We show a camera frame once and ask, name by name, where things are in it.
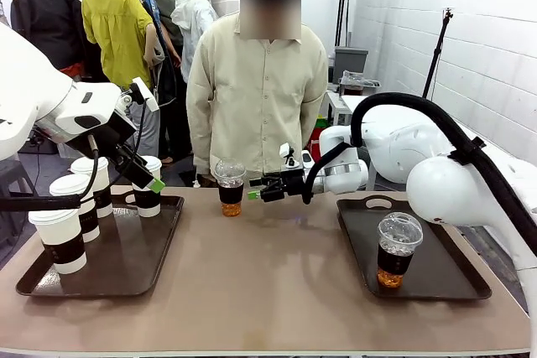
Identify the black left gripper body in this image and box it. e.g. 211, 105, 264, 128
90, 112, 149, 178

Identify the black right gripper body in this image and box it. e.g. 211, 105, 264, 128
272, 169, 308, 199

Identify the white paper cup black sleeve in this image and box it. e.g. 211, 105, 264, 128
70, 156, 114, 219
49, 173, 102, 244
28, 208, 88, 276
131, 155, 164, 219

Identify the iced coffee clear plastic cup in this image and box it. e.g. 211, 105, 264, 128
376, 211, 425, 289
213, 158, 248, 218

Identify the person's right forearm beige sleeve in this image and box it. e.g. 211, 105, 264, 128
186, 93, 216, 178

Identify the person's left forearm beige sleeve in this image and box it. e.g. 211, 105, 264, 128
300, 93, 326, 145

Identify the dark brown plastic tray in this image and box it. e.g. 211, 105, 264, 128
336, 194, 493, 301
15, 192, 185, 298

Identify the person in beige shirt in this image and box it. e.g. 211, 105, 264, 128
185, 0, 329, 187

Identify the mannequin in yellow blouse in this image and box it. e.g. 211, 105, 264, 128
81, 0, 166, 91

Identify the grey stool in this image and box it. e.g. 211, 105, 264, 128
0, 158, 37, 252

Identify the grey plastic box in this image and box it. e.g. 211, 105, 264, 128
333, 46, 370, 83

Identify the bystander in blue shirt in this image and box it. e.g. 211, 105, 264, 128
119, 0, 185, 158

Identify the mannequin in black jacket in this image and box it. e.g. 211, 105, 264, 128
9, 0, 87, 80

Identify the mannequin green hat white jacket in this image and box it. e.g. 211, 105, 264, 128
170, 0, 226, 85

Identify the black tripod stand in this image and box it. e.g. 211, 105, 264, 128
421, 7, 456, 100

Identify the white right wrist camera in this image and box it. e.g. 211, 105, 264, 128
279, 142, 298, 171

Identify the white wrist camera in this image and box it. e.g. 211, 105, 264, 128
279, 142, 298, 171
128, 76, 161, 113

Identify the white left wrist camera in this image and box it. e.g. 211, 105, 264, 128
128, 76, 161, 113

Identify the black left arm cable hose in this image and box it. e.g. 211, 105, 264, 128
0, 97, 149, 213

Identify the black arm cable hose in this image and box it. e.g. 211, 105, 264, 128
302, 92, 537, 259
0, 97, 149, 213

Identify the wire basket with items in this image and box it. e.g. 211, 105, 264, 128
338, 70, 382, 96

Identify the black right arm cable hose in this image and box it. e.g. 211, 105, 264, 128
302, 92, 537, 259

